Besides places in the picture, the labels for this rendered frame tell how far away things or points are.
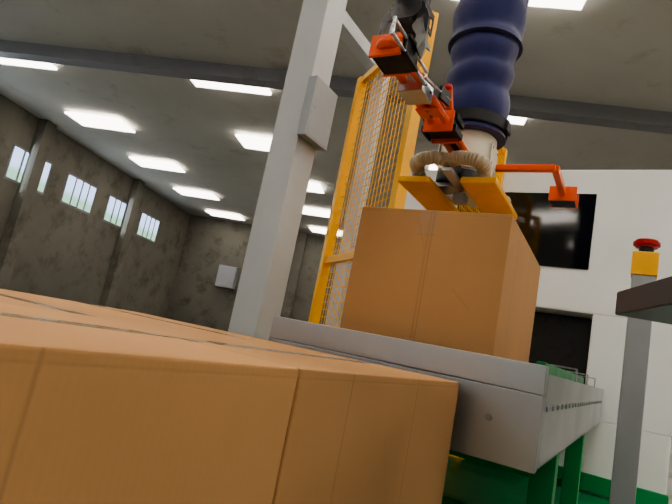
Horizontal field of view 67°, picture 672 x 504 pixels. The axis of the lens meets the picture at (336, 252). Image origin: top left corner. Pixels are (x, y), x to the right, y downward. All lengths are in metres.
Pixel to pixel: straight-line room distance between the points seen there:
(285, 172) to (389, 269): 1.21
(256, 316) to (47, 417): 1.98
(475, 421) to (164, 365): 0.85
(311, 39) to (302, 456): 2.34
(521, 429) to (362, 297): 0.50
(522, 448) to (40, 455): 0.93
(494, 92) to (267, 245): 1.21
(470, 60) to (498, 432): 1.11
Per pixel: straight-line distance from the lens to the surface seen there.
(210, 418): 0.47
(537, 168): 1.68
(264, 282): 2.33
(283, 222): 2.38
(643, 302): 0.89
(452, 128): 1.43
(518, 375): 1.15
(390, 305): 1.32
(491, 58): 1.75
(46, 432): 0.38
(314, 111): 2.51
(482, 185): 1.49
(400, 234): 1.35
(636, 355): 1.69
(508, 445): 1.16
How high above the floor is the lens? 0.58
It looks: 9 degrees up
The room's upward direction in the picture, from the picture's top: 11 degrees clockwise
